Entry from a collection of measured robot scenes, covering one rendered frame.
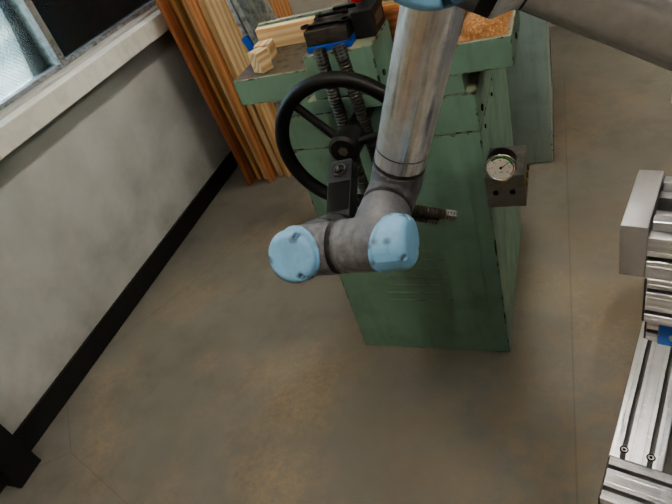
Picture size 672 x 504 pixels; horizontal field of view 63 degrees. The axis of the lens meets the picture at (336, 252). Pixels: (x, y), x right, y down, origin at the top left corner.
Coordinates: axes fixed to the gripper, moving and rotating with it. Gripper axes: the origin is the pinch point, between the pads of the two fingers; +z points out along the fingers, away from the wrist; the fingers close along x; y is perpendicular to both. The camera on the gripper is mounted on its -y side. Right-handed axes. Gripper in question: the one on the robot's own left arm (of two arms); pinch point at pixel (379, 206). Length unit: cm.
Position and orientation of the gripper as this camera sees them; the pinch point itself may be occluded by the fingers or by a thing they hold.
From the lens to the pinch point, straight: 105.1
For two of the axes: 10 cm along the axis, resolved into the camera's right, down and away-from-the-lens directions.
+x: 8.9, -0.6, -4.5
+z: 4.3, -2.1, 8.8
